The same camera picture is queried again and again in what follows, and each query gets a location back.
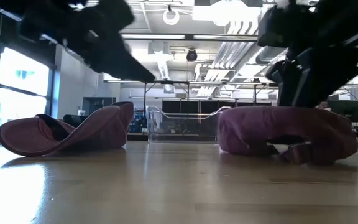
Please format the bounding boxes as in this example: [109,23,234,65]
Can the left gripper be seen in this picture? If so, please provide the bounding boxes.
[61,0,157,83]

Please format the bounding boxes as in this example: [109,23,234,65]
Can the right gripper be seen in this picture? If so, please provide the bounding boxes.
[265,6,358,108]

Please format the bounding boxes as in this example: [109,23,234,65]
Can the maroon baseball cap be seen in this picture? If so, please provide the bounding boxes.
[0,101,135,157]
[218,105,358,166]

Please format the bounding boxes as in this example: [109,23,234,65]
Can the dark cabinet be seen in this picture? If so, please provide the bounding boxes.
[82,96,117,116]

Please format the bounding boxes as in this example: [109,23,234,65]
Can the long ceiling light strip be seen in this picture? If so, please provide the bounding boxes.
[193,34,258,41]
[121,33,186,40]

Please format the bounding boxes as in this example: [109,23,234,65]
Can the black computer monitor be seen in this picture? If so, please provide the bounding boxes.
[327,100,358,123]

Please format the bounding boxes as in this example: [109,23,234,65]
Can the blue storage crates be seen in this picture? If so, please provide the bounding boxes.
[129,111,147,133]

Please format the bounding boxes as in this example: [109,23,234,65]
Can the clear plastic bin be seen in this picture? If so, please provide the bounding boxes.
[147,105,232,144]

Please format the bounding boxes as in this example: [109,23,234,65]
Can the silver ventilation duct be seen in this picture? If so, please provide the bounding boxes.
[255,46,288,65]

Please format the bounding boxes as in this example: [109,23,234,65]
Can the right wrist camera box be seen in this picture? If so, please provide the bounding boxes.
[257,6,291,48]

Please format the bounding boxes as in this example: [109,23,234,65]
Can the white ring ceiling lamp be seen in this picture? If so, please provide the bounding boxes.
[162,8,181,26]

